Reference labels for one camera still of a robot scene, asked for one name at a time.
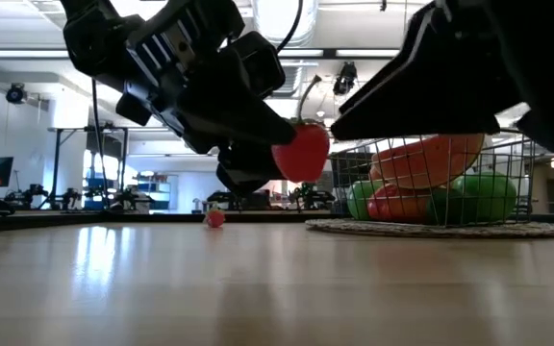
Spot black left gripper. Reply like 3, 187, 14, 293
115, 0, 298, 196

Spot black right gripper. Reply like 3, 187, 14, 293
330, 0, 554, 153

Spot red strawberry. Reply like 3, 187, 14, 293
270, 74, 331, 185
204, 205, 226, 229

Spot green apple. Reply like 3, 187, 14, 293
346, 180, 384, 221
452, 171, 518, 225

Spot red yellow mango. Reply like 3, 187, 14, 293
366, 185, 432, 223

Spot dark background screen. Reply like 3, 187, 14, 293
330, 152, 374, 189

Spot black hanging fixture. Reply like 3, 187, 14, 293
333, 61, 359, 96

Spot ceiling light strip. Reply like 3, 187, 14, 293
276, 47, 401, 60

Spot gold wire basket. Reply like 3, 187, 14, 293
329, 129, 536, 227

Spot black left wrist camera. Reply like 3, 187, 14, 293
231, 31, 287, 100

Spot round wire basket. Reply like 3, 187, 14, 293
304, 218, 554, 240

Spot white ceiling duct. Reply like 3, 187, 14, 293
252, 0, 320, 48

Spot black left camera cable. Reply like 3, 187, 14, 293
275, 0, 306, 54

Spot black metal stand frame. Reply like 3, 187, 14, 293
48, 125, 129, 212

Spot black aluminium table frame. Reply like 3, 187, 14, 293
0, 209, 554, 235

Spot black round wall camera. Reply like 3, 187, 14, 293
5, 82, 28, 105

